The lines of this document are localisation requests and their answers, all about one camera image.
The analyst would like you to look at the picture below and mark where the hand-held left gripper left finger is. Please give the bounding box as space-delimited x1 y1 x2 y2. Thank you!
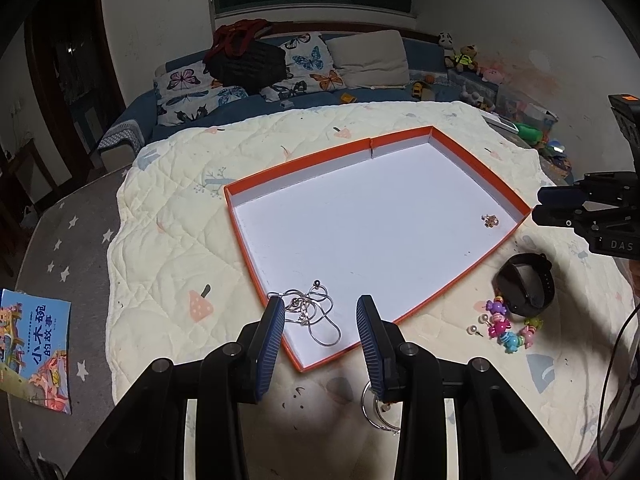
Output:
67 296 287 480

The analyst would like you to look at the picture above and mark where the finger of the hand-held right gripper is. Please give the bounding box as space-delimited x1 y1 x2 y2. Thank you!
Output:
537 186 593 207
531 205 593 233

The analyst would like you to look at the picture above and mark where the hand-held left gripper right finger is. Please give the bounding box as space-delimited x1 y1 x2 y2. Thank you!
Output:
356 295 576 480

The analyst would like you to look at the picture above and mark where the black smart watch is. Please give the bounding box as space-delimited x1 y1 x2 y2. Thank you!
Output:
495 253 556 318

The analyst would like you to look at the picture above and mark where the silver chain necklace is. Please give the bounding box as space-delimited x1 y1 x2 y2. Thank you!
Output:
266 280 343 347

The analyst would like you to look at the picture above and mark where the orange cardboard tray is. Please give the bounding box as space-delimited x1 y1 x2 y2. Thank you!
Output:
223 126 532 373

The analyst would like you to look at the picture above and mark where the colourful candy bead bracelet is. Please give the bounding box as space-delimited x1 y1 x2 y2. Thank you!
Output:
482 297 545 356

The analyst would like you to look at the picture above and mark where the green toy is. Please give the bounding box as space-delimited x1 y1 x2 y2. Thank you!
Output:
516 122 544 144

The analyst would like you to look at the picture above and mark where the clear storage box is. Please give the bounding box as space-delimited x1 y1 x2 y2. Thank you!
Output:
495 84 559 133

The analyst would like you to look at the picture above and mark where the cream quilted blanket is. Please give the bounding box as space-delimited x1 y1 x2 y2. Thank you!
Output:
107 100 637 480

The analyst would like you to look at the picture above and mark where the bear plush yellow vest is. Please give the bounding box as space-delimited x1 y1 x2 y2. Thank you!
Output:
445 45 479 74

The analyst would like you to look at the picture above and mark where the grey star mat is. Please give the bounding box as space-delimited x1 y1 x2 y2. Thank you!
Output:
7 165 132 480

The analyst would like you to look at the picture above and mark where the grey pillow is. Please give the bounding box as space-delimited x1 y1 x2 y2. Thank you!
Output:
327 30 412 92

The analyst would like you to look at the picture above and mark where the children's picture book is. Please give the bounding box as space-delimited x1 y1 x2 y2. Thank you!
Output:
0 288 73 416

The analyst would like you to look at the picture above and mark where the grey knitted throw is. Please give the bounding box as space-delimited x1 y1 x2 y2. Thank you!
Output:
97 119 144 154

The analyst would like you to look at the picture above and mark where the butterfly print pillow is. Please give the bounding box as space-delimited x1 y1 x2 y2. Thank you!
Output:
259 32 349 103
153 59 251 127

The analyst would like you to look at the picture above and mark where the black quilted bag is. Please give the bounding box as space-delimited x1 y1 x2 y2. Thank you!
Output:
206 40 289 94

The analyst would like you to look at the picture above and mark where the red cloth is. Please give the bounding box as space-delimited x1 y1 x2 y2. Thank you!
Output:
207 19 272 63

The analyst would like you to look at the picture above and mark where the dark wooden door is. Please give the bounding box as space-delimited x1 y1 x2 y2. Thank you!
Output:
24 2 127 128

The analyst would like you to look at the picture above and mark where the black cable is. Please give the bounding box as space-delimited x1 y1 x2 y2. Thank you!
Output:
597 302 640 463

